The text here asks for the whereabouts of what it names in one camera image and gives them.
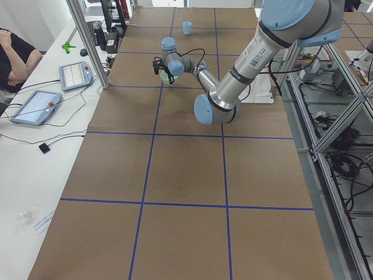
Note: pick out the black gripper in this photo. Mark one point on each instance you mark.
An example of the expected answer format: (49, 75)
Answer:
(167, 70)

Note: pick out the green ceramic bowl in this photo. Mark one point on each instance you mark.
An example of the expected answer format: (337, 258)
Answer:
(164, 78)

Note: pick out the blue plastic cup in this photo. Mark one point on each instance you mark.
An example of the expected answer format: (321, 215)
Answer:
(187, 28)

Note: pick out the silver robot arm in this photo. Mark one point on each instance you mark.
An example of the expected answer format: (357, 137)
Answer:
(282, 23)

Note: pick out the black box with label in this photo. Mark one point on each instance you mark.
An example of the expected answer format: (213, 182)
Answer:
(112, 43)

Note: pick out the black thermos bottle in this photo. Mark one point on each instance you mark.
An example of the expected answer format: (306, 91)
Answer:
(100, 38)

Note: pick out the black computer mouse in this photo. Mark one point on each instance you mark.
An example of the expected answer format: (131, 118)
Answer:
(83, 52)

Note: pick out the far blue teach pendant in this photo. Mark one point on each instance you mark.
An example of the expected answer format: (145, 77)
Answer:
(75, 75)

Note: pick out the blue teach pendant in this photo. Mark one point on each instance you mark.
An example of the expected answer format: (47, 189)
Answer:
(75, 75)
(37, 108)

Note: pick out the green plastic clamp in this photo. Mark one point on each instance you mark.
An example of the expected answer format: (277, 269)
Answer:
(67, 47)

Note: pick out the near blue teach pendant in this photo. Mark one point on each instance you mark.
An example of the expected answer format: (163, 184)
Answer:
(37, 108)

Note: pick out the small black square puck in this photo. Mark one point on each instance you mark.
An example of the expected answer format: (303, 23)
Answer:
(44, 148)

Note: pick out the seated person black shirt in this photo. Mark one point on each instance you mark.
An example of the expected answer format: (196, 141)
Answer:
(18, 60)

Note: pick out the clear plastic bag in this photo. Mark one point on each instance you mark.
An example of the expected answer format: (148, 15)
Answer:
(26, 219)

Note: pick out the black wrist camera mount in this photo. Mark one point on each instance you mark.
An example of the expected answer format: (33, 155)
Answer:
(157, 65)

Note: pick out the aluminium frame post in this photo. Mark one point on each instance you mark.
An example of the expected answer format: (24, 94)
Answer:
(79, 19)

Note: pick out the white column pedestal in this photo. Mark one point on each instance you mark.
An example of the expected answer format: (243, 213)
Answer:
(259, 91)

